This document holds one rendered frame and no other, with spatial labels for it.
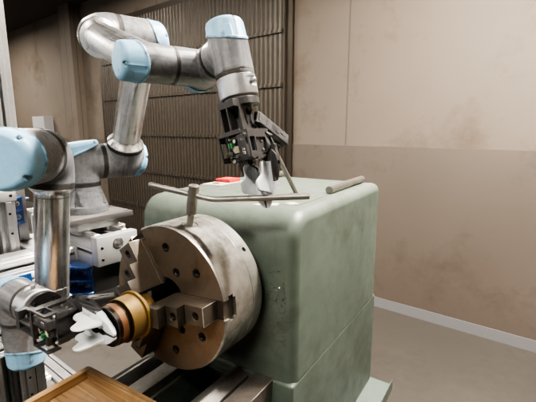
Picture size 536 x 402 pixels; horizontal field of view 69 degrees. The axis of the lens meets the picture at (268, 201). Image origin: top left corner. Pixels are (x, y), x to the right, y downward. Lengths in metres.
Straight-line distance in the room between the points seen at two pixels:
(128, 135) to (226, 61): 0.65
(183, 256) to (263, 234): 0.18
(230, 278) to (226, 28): 0.47
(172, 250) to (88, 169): 0.62
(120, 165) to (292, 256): 0.75
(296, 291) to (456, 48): 2.43
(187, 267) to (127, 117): 0.64
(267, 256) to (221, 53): 0.42
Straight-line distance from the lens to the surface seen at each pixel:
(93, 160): 1.36
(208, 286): 0.77
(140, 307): 0.78
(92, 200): 1.36
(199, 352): 0.85
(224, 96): 0.75
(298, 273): 0.85
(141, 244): 0.86
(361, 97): 3.22
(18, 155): 0.84
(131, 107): 1.28
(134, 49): 0.79
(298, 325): 0.91
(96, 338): 0.78
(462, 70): 3.01
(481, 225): 3.00
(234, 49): 0.76
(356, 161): 3.22
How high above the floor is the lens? 1.43
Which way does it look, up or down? 10 degrees down
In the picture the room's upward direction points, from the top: straight up
